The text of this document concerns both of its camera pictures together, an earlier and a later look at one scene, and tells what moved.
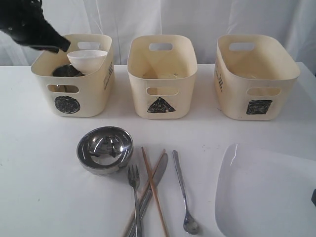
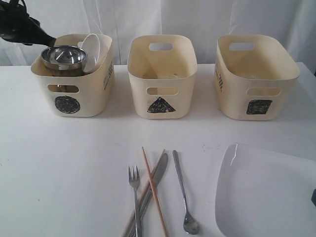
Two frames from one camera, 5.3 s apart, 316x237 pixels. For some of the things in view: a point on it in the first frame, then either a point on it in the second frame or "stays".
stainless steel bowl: x=104 y=150 -> x=64 y=57
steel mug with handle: x=66 y=70 stays
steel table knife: x=160 y=168 stays
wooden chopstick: x=154 y=192 stays
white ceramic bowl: x=87 y=61 -> x=92 y=45
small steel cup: x=59 y=87 stays
